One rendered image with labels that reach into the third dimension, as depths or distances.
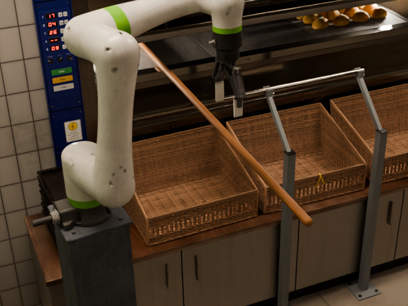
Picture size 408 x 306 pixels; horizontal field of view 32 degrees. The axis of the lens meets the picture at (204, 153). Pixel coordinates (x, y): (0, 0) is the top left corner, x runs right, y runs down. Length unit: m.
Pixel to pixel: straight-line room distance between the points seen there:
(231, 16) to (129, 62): 0.42
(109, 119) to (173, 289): 1.50
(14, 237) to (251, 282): 1.17
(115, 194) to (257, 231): 1.38
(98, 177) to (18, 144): 1.31
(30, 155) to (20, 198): 0.23
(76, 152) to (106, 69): 0.36
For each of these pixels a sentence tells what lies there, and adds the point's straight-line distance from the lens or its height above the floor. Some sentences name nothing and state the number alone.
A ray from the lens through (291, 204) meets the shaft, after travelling 2.34.
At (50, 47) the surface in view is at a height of 1.40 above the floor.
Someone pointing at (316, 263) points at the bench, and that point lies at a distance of 3.63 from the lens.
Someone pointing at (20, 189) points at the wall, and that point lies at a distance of 3.44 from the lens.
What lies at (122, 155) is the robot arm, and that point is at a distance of 2.01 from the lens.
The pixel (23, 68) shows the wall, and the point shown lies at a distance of 3.17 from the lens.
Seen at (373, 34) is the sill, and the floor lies 1.17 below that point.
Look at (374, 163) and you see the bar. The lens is 3.42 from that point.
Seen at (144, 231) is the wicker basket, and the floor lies 0.64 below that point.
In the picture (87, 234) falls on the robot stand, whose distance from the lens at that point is 2.23.
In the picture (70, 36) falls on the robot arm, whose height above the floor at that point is 1.81.
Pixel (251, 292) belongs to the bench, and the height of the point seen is 0.18.
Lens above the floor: 2.51
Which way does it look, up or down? 30 degrees down
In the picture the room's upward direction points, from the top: 1 degrees counter-clockwise
